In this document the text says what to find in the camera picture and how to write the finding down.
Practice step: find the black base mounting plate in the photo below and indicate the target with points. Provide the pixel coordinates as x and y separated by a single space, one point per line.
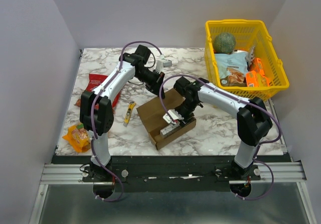
169 174

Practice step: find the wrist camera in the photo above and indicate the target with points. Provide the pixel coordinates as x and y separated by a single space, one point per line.
163 65
172 117

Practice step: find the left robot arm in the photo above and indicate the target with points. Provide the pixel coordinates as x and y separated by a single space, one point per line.
96 111

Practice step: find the brown cardboard express box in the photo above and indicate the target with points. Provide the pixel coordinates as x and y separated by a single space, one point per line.
151 114

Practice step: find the orange gummy candy bag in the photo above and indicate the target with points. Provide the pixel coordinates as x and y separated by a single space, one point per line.
78 138

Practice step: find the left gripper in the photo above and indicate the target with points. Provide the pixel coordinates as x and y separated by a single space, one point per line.
154 87

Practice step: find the yellow plastic basket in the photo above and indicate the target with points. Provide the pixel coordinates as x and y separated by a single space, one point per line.
247 33

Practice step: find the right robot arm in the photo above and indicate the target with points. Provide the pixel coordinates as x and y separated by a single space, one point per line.
253 120

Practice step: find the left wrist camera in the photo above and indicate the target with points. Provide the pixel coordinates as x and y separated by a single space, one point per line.
163 65

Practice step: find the light blue snack bag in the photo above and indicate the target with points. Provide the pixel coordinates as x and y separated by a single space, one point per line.
232 69

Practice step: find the white geometric patterned box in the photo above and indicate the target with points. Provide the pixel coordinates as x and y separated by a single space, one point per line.
165 134

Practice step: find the orange candy box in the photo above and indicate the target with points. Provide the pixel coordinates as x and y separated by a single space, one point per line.
255 79
257 66

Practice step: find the aluminium rail frame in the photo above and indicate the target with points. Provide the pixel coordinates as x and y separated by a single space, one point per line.
286 172

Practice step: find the green melon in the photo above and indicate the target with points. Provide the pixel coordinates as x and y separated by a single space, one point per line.
224 43

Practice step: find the yellow utility knife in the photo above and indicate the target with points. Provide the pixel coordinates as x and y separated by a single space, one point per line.
130 108

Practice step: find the silver foil packet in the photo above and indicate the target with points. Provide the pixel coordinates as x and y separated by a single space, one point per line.
251 54

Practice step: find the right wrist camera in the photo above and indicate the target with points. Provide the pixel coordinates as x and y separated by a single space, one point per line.
172 117

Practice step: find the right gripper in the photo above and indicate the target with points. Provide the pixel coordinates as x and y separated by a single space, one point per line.
184 117

